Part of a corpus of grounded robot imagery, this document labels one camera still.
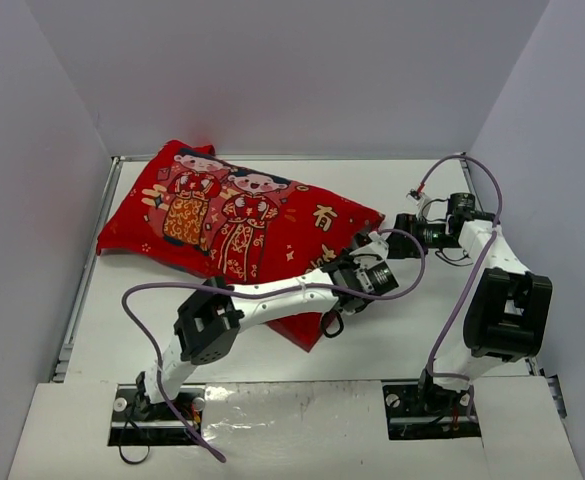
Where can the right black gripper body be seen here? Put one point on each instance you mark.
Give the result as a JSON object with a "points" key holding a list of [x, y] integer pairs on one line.
{"points": [[402, 230]]}

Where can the red printed pillowcase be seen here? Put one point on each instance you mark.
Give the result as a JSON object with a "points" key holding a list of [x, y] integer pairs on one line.
{"points": [[190, 210]]}

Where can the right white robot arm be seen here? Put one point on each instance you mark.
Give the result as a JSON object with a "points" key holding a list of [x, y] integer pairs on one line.
{"points": [[503, 308]]}

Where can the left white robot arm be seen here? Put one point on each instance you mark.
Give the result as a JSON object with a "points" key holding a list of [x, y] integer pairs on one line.
{"points": [[209, 321]]}

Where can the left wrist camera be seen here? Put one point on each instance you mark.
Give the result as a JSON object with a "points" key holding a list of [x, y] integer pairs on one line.
{"points": [[369, 249]]}

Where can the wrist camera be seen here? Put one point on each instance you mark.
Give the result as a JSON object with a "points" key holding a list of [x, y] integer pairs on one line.
{"points": [[369, 249], [421, 201]]}

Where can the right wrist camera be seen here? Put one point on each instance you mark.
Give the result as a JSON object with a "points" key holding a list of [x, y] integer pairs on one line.
{"points": [[421, 201]]}

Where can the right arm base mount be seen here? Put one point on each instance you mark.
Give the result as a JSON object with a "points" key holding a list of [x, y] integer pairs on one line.
{"points": [[412, 415]]}

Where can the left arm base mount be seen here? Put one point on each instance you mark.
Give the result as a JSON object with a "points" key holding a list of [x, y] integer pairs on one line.
{"points": [[130, 425]]}

